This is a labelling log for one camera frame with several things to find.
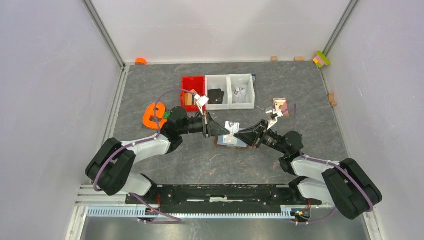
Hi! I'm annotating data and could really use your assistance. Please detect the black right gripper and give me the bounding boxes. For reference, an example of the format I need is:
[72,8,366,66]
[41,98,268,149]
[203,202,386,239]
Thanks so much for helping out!
[233,119,288,155]

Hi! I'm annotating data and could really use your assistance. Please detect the orange tape dispenser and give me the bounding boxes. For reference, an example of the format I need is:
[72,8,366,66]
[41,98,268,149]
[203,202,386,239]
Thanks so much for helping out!
[142,102,168,130]

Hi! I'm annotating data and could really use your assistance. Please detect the white plastic bin right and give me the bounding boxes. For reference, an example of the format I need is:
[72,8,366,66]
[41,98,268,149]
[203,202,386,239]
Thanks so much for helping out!
[228,73,256,110]

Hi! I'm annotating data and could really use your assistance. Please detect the wooden arch block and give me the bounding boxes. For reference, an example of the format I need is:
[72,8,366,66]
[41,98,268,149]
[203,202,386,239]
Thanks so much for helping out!
[328,92,338,108]

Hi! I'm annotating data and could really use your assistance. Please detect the colourful toy block stack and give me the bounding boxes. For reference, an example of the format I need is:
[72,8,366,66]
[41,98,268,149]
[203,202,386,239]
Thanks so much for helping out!
[313,51,331,69]

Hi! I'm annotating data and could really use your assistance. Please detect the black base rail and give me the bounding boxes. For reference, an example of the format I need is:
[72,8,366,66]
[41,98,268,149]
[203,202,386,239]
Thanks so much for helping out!
[142,184,322,214]

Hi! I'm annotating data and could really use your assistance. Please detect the cards in red bin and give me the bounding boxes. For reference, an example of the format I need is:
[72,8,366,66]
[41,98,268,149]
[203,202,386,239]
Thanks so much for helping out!
[182,89,197,107]

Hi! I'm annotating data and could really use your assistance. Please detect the dark grey credit card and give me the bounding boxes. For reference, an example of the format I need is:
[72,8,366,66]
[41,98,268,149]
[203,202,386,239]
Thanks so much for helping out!
[207,88,225,105]

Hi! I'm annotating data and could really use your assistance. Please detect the green toy block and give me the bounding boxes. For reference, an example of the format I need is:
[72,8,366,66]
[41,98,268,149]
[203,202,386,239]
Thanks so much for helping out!
[163,112,171,119]

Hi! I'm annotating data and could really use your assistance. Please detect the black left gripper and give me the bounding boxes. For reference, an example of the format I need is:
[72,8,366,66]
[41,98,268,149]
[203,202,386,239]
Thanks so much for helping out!
[178,110,230,138]

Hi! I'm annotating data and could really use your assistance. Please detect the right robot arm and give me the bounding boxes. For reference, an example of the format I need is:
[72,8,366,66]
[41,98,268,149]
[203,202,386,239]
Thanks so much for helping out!
[234,120,383,220]

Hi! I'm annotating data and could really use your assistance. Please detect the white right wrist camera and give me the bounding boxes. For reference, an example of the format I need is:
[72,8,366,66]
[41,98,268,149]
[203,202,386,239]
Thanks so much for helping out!
[265,107,283,130]

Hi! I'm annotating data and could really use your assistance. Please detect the brown leather card holder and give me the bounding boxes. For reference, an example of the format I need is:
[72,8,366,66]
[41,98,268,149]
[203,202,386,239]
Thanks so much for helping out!
[215,135,249,149]

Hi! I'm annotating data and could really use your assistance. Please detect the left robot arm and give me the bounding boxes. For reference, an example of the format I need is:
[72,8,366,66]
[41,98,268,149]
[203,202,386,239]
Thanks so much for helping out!
[85,106,230,204]

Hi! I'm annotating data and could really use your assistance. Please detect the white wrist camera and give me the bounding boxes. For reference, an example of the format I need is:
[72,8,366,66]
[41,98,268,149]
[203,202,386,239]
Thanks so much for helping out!
[265,107,283,130]
[194,94,209,115]

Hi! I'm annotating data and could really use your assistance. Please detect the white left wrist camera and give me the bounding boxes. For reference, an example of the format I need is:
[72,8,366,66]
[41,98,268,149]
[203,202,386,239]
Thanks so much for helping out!
[194,94,209,115]

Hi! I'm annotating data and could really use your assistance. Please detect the red plastic bin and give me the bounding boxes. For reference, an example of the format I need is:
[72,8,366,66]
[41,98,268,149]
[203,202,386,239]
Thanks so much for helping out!
[180,75,206,112]

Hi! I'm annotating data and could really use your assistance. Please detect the playing card box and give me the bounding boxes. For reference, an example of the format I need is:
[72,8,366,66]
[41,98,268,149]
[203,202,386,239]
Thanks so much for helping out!
[273,97,290,117]

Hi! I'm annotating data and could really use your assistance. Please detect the cards in white bin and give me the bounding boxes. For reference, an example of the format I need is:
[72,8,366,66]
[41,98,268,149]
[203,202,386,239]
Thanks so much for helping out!
[232,87,247,104]

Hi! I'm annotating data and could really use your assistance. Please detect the white diamond credit card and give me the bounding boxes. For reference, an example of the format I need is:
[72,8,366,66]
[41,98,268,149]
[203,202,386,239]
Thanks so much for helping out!
[225,121,240,137]

